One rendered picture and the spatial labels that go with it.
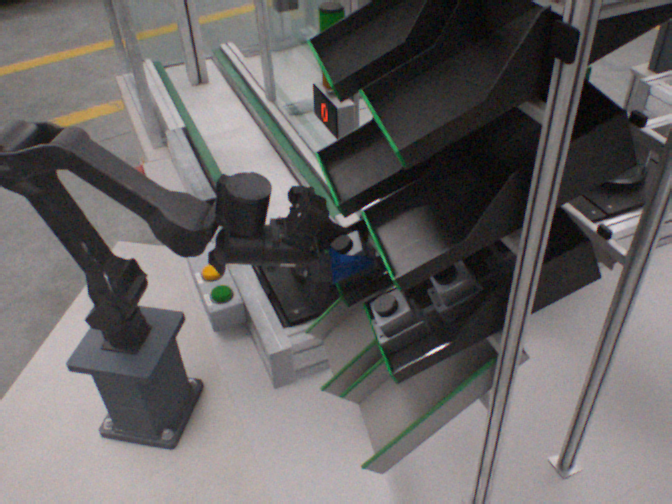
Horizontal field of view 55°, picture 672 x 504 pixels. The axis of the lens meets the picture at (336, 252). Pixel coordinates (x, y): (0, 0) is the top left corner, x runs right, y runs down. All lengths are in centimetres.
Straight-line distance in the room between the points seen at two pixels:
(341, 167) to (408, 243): 19
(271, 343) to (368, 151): 45
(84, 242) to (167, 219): 16
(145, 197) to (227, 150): 97
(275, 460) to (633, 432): 62
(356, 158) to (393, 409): 38
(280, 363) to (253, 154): 75
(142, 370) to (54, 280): 198
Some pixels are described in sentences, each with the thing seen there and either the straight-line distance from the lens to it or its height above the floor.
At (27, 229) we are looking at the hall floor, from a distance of 339.
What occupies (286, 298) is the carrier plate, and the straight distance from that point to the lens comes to 125.
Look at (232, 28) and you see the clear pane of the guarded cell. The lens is 247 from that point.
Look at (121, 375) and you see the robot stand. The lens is 107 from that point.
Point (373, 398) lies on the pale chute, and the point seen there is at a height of 101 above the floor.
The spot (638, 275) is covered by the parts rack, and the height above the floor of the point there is 130.
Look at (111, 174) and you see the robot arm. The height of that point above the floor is 140.
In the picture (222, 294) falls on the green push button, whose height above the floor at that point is 97.
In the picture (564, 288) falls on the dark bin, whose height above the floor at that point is 130.
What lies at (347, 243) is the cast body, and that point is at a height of 127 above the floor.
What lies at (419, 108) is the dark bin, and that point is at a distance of 67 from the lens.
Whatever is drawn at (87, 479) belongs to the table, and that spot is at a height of 86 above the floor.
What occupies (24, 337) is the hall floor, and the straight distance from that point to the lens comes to 282.
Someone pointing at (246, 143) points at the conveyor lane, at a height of 92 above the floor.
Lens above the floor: 184
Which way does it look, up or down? 40 degrees down
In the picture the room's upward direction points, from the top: 3 degrees counter-clockwise
